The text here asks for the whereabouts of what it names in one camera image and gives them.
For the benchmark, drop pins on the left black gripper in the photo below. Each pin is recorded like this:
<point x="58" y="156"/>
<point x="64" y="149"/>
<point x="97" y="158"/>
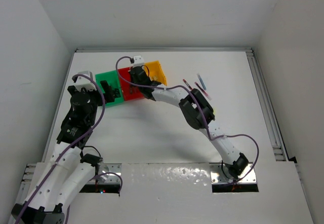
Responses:
<point x="108" y="96"/>

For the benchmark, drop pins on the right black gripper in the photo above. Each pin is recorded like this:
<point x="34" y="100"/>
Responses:
<point x="132" y="78"/>

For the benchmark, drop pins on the dark red pen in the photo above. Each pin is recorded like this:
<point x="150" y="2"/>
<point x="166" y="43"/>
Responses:
<point x="203" y="91"/>

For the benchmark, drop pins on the black handled scissors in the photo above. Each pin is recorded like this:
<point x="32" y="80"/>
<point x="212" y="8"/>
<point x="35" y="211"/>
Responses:
<point x="116" y="93"/>

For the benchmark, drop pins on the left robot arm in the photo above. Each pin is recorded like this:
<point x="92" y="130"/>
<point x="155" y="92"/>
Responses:
<point x="68" y="169"/>

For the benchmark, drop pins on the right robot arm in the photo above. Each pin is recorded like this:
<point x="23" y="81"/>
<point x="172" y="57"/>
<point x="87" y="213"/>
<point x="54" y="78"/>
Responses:
<point x="197" y="112"/>

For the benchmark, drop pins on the green plastic bin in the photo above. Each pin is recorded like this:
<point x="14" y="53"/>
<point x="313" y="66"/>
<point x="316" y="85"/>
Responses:
<point x="111" y="88"/>

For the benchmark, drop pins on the red plastic bin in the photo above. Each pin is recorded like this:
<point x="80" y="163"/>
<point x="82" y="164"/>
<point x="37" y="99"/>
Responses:
<point x="124" y="72"/>

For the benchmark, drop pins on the yellow plastic bin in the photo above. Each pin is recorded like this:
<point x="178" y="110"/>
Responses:
<point x="154" y="69"/>

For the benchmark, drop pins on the blue capped pen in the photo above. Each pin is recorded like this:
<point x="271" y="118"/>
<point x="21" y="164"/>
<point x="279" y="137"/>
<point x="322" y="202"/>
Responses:
<point x="201" y="81"/>

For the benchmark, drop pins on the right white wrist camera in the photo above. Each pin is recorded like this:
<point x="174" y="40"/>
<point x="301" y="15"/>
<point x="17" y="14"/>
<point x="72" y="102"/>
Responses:
<point x="137" y="61"/>

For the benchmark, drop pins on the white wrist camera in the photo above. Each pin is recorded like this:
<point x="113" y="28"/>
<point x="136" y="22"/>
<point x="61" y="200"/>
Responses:
<point x="137" y="61"/>
<point x="84" y="80"/>

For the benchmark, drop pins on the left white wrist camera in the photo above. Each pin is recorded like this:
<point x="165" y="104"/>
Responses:
<point x="84" y="80"/>

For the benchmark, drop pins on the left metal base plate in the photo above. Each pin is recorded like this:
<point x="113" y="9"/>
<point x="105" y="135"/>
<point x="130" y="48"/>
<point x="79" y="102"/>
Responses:
<point x="104" y="174"/>

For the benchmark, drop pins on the metal base plate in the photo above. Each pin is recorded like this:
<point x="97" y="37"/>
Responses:
<point x="219" y="174"/>
<point x="104" y="174"/>

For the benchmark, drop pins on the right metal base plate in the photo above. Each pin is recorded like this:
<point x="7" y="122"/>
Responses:
<point x="219" y="174"/>

